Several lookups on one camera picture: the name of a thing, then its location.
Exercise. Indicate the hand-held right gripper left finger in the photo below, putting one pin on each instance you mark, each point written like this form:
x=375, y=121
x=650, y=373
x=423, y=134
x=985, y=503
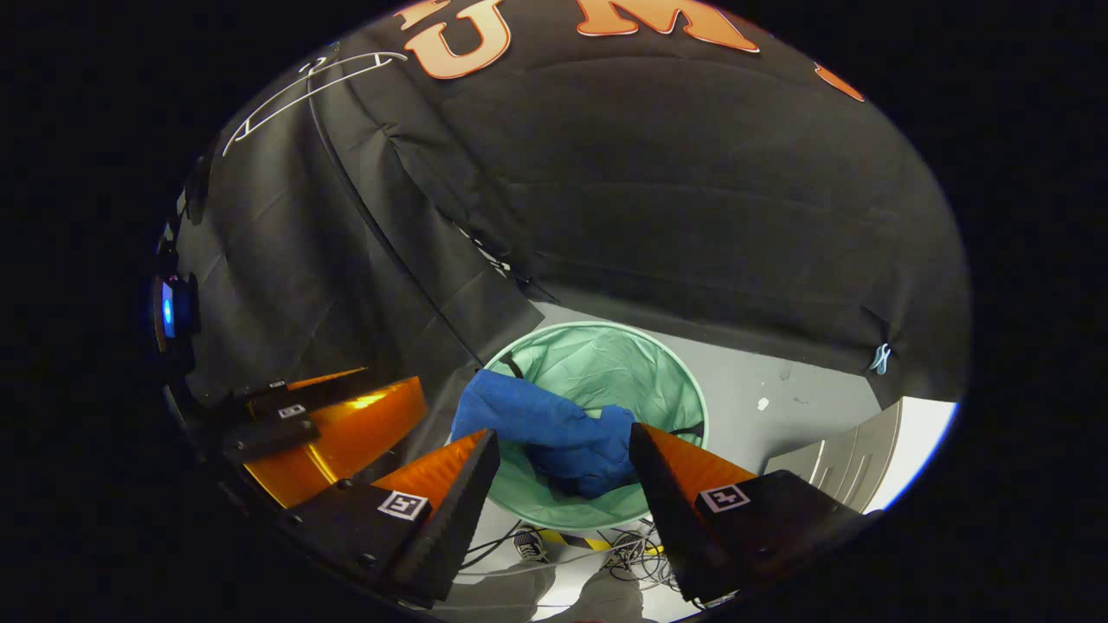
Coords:
x=463, y=519

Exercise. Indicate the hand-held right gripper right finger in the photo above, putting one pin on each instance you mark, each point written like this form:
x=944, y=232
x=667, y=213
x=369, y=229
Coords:
x=662, y=519

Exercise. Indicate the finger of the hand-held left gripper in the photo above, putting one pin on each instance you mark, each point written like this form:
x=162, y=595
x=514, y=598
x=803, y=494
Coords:
x=294, y=398
x=346, y=441

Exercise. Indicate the green laundry hamper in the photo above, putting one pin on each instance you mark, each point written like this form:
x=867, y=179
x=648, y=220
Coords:
x=606, y=363

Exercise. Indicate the white clothes hanger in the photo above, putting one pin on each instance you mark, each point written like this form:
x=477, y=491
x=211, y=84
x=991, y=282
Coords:
x=381, y=54

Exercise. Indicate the person's right shoe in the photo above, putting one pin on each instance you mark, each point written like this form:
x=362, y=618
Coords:
x=625, y=554

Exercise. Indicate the person's shoe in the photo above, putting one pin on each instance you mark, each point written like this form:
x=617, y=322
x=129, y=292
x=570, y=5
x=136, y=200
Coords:
x=531, y=545
x=625, y=554

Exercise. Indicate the person's left shoe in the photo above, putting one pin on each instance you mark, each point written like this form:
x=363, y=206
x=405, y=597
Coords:
x=531, y=545

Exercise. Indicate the person's left leg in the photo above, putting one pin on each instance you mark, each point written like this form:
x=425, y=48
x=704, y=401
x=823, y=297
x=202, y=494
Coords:
x=502, y=597

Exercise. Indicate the person's leg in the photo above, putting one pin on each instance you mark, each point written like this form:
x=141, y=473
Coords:
x=606, y=601
x=502, y=597

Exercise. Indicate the yellow black striped tape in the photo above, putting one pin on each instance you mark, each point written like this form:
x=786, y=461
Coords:
x=576, y=541

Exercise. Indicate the person's right leg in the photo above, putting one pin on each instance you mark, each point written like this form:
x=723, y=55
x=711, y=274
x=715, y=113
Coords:
x=606, y=601

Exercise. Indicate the grey metal cabinet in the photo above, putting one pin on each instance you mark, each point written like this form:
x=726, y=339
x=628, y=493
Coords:
x=840, y=467

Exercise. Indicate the pale blue plastic clip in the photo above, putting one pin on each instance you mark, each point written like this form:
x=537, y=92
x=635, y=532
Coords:
x=880, y=358

